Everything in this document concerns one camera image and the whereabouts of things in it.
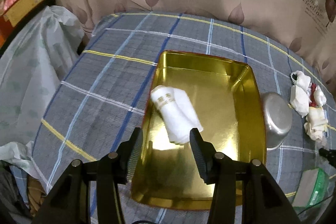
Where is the white yellow trimmed towel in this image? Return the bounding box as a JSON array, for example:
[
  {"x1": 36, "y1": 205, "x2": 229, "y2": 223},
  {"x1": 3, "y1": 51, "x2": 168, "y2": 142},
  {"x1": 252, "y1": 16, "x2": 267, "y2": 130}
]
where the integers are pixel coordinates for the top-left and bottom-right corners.
[{"x1": 304, "y1": 107, "x2": 328, "y2": 147}]

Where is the grey plaid bed sheet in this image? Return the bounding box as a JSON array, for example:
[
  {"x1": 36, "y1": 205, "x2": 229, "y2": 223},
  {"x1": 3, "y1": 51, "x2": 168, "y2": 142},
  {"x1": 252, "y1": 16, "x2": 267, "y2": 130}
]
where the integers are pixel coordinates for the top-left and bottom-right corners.
[{"x1": 33, "y1": 12, "x2": 335, "y2": 223}]

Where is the white cloth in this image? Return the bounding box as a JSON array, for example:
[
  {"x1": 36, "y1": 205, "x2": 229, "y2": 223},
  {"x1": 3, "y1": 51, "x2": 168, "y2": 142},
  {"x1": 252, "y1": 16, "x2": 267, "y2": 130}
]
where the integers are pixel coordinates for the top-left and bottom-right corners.
[{"x1": 290, "y1": 85, "x2": 309, "y2": 117}]

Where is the gold metal tin tray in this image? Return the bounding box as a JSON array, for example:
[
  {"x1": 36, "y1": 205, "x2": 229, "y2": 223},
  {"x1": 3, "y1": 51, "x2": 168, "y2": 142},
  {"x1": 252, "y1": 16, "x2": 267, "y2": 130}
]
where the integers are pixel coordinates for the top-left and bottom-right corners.
[{"x1": 131, "y1": 51, "x2": 266, "y2": 210}]

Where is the green plastic packet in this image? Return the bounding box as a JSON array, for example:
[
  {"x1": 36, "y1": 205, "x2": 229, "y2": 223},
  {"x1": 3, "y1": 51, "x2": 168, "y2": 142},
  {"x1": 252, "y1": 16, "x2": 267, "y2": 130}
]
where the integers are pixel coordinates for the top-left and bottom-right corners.
[{"x1": 292, "y1": 168, "x2": 329, "y2": 208}]

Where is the red and yellow box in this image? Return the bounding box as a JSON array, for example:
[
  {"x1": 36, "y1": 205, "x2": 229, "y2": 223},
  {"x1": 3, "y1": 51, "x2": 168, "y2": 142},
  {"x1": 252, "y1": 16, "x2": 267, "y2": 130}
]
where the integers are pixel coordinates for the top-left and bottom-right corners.
[{"x1": 1, "y1": 0, "x2": 54, "y2": 47}]

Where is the pale green patterned cloth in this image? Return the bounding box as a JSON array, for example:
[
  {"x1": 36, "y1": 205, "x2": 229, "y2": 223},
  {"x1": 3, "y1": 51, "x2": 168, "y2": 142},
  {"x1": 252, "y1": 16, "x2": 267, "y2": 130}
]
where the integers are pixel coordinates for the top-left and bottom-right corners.
[{"x1": 0, "y1": 5, "x2": 85, "y2": 180}]

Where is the red and white garment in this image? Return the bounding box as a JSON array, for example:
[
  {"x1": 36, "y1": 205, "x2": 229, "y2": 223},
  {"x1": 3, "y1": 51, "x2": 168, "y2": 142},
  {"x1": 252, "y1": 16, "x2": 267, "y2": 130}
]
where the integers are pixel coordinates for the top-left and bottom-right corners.
[{"x1": 308, "y1": 83, "x2": 318, "y2": 107}]

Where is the silver metal bowl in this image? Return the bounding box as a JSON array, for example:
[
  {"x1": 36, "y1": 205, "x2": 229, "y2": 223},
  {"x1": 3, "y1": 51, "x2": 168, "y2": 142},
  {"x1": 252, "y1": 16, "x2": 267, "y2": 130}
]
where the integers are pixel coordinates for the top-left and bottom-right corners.
[{"x1": 261, "y1": 92, "x2": 293, "y2": 150}]

